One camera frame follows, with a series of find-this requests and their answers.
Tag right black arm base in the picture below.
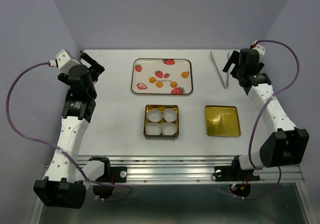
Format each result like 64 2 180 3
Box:
212 166 260 198

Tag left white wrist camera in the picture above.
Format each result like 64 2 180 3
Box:
55 49 80 75

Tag white paper cup top-left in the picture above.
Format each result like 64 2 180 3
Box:
146 109 163 123

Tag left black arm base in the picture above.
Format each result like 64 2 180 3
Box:
92 167 127 199

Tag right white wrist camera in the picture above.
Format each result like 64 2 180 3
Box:
250 40 266 59

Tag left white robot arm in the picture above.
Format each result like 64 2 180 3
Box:
33 49 111 209

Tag white paper cup top-right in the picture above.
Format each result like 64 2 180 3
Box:
162 108 177 122

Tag gold tin lid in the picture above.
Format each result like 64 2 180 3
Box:
205 105 241 137

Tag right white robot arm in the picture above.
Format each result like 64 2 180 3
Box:
223 48 310 180

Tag metal tongs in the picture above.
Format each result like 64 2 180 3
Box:
209 50 231 89

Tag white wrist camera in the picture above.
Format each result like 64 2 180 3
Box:
250 40 266 59
55 49 80 75

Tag gold cookie tin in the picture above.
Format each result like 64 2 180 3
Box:
143 104 180 140

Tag orange cookie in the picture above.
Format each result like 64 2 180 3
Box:
156 81 164 88
181 72 190 78
170 81 178 88
149 77 157 83

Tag aluminium mounting rail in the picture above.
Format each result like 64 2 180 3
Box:
39 155 306 185

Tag strawberry print tray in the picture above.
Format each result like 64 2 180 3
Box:
131 58 194 95

